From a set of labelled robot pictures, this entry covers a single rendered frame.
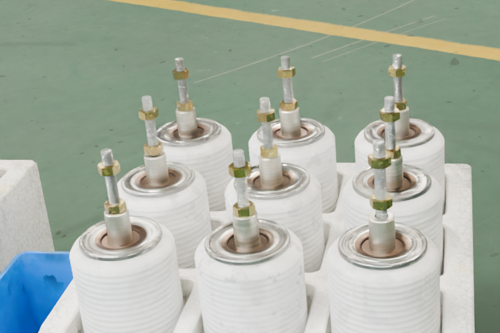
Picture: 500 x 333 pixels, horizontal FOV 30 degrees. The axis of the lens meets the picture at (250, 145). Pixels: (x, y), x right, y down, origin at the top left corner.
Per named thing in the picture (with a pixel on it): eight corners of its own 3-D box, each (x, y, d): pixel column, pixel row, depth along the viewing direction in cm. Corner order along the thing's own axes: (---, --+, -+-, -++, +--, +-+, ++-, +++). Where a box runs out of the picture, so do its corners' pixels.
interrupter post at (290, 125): (282, 141, 102) (280, 114, 101) (278, 133, 104) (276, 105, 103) (303, 138, 102) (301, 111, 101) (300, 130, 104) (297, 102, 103)
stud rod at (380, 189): (381, 218, 79) (378, 137, 76) (390, 221, 79) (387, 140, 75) (373, 222, 79) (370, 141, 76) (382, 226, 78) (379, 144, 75)
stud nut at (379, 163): (379, 157, 78) (379, 149, 77) (395, 163, 76) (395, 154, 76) (363, 166, 76) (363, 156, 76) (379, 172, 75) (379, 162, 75)
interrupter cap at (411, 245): (414, 279, 75) (413, 272, 75) (325, 265, 78) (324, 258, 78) (437, 234, 81) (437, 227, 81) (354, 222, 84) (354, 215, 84)
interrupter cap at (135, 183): (158, 207, 90) (157, 201, 90) (106, 189, 95) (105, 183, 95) (210, 177, 95) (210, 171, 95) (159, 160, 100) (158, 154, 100)
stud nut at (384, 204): (381, 198, 79) (381, 189, 79) (396, 204, 78) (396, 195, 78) (365, 207, 78) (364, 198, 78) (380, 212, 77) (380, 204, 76)
